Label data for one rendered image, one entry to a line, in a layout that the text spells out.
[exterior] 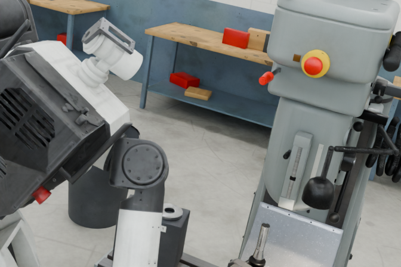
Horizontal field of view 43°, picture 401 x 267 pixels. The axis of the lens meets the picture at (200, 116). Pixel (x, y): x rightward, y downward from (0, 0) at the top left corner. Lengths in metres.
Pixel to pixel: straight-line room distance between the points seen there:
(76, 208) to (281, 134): 2.36
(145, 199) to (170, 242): 0.68
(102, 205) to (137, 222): 2.41
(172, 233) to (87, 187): 1.75
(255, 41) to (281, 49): 4.15
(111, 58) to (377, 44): 0.56
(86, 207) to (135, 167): 2.48
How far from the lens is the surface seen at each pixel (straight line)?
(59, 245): 3.41
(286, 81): 1.29
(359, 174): 1.86
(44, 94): 0.94
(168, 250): 1.74
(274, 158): 1.40
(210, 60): 6.06
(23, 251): 1.38
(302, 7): 1.16
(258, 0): 5.80
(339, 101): 1.27
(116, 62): 1.06
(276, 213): 1.97
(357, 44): 1.15
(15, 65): 0.96
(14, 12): 1.13
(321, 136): 1.34
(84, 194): 3.43
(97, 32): 1.03
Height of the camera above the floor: 2.01
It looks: 21 degrees down
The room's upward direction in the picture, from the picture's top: 10 degrees clockwise
